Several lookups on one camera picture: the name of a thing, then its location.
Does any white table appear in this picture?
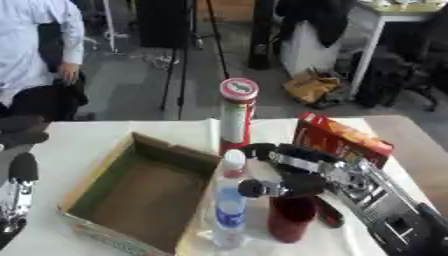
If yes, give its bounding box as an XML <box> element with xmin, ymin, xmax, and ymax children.
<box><xmin>348</xmin><ymin>0</ymin><xmax>448</xmax><ymax>98</ymax></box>

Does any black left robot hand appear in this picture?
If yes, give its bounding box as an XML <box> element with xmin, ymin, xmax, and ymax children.
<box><xmin>0</xmin><ymin>152</ymin><xmax>41</xmax><ymax>251</ymax></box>

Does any tall red chips can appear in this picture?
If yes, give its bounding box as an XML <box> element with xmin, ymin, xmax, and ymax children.
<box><xmin>217</xmin><ymin>77</ymin><xmax>261</xmax><ymax>156</ymax></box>

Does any dark red cup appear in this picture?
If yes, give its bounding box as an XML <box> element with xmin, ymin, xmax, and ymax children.
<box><xmin>266</xmin><ymin>194</ymin><xmax>321</xmax><ymax>245</ymax></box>

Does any clear plastic water bottle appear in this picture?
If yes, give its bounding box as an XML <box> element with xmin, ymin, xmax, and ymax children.
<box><xmin>210</xmin><ymin>148</ymin><xmax>251</xmax><ymax>251</ymax></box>

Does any black tripod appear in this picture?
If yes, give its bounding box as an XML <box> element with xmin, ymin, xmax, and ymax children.
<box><xmin>157</xmin><ymin>0</ymin><xmax>233</xmax><ymax>121</ymax></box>

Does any black office chair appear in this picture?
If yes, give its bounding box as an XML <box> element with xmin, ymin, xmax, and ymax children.
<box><xmin>353</xmin><ymin>13</ymin><xmax>448</xmax><ymax>113</ymax></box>

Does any open tan cardboard box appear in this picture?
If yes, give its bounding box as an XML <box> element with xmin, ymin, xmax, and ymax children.
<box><xmin>56</xmin><ymin>131</ymin><xmax>224</xmax><ymax>256</ymax></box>

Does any person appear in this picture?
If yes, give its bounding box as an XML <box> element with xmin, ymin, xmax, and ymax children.
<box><xmin>0</xmin><ymin>0</ymin><xmax>88</xmax><ymax>108</ymax></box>

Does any red snack box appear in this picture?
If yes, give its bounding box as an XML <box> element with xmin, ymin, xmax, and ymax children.
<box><xmin>292</xmin><ymin>111</ymin><xmax>396</xmax><ymax>170</ymax></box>

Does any black jacket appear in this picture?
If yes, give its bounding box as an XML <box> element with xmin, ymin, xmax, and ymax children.
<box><xmin>273</xmin><ymin>0</ymin><xmax>359</xmax><ymax>48</ymax></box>

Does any brown bag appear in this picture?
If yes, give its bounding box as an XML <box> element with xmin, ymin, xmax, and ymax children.
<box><xmin>281</xmin><ymin>67</ymin><xmax>347</xmax><ymax>108</ymax></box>

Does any black cabinet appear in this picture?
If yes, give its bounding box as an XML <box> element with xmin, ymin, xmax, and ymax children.
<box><xmin>134</xmin><ymin>0</ymin><xmax>198</xmax><ymax>50</ymax></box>

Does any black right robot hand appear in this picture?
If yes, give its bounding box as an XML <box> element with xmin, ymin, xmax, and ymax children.
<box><xmin>236</xmin><ymin>142</ymin><xmax>347</xmax><ymax>230</ymax></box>

